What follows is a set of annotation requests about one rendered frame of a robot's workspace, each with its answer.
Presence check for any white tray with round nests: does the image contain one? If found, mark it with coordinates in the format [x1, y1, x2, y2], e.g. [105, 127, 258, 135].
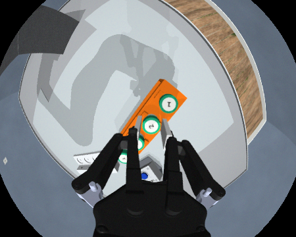
[73, 151, 120, 174]

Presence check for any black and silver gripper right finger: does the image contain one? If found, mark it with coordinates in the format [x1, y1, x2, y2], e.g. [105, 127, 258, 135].
[160, 118, 226, 215]

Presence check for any light grey bench mat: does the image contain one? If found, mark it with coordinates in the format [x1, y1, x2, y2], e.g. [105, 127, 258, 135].
[33, 0, 234, 176]

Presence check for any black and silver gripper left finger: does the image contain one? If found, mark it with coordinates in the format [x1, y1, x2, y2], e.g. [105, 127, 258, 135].
[72, 115, 145, 215]

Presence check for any orange tube rack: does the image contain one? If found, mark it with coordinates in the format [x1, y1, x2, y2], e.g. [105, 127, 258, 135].
[121, 79, 187, 154]

